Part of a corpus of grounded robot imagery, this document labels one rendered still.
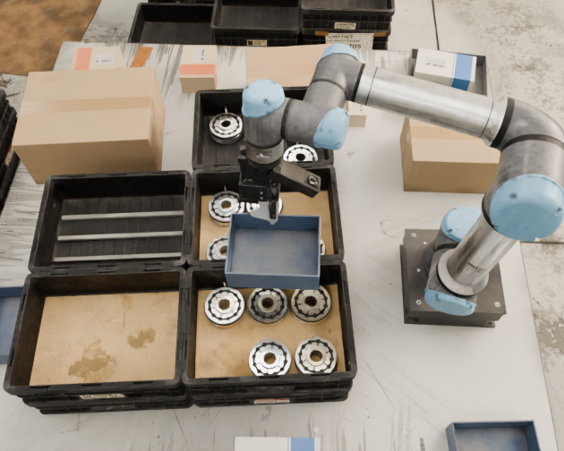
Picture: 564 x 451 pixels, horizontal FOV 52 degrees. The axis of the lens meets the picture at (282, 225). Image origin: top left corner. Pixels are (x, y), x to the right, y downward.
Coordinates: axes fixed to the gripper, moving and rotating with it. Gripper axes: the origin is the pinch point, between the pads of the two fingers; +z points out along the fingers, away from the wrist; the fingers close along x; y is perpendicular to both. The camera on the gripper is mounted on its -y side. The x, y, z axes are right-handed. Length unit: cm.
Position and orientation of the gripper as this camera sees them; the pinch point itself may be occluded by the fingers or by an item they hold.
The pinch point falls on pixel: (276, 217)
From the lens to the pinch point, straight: 129.4
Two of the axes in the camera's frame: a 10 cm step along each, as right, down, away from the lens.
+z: 0.0, 6.3, 7.7
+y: -10.0, -0.7, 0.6
